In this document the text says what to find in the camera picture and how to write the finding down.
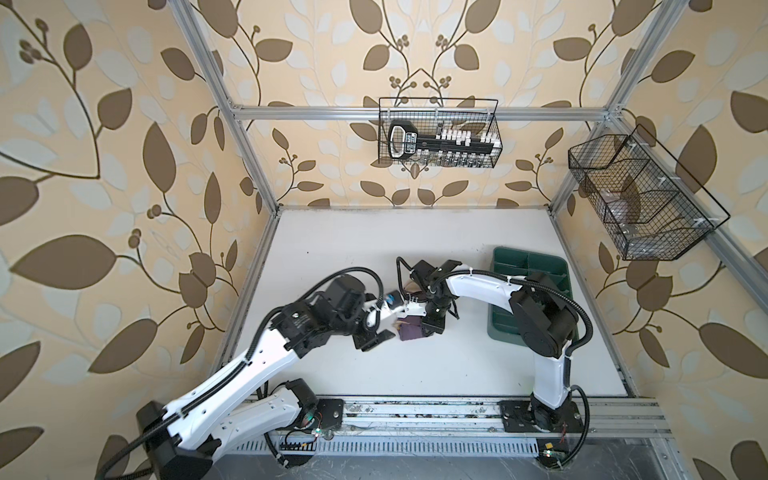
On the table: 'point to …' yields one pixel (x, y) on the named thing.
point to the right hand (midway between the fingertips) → (428, 331)
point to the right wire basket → (651, 207)
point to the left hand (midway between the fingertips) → (389, 318)
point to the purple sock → (413, 329)
